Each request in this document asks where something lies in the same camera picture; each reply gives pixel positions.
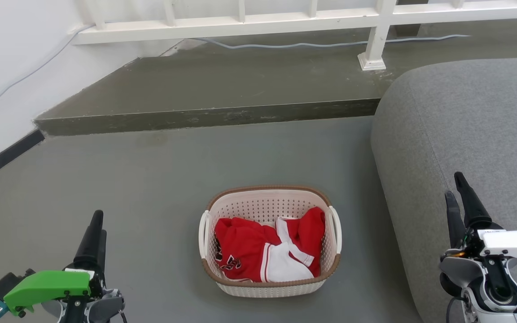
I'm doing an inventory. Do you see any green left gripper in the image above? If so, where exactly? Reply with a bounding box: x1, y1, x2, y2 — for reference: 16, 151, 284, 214
4, 210, 107, 315

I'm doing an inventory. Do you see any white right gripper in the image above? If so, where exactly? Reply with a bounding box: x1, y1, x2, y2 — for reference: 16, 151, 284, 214
445, 172, 517, 265

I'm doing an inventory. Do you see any white laundry basket brown rim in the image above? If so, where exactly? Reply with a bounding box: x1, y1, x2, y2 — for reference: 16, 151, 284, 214
198, 185, 342, 298

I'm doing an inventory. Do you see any grey fabric sofa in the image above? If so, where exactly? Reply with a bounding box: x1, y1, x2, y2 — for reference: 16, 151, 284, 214
370, 56, 517, 323

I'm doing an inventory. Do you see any black baseboard strip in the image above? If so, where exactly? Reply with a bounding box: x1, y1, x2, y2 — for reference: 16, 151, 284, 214
0, 129, 45, 189

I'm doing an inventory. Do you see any red and white sports garment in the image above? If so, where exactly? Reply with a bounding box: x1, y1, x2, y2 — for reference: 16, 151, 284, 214
214, 206, 326, 283

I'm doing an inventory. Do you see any raised grey concrete step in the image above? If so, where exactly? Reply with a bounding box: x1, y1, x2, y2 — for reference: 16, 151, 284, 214
34, 18, 517, 137

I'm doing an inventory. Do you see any white wooden railing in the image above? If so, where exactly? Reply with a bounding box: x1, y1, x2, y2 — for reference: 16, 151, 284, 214
72, 0, 517, 71

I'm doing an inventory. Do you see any thin pale grey wall cable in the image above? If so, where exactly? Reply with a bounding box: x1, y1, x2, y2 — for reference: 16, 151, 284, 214
0, 23, 94, 119

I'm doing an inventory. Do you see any pale blue-grey floor cable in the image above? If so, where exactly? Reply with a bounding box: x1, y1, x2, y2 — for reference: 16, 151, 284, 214
191, 34, 471, 49

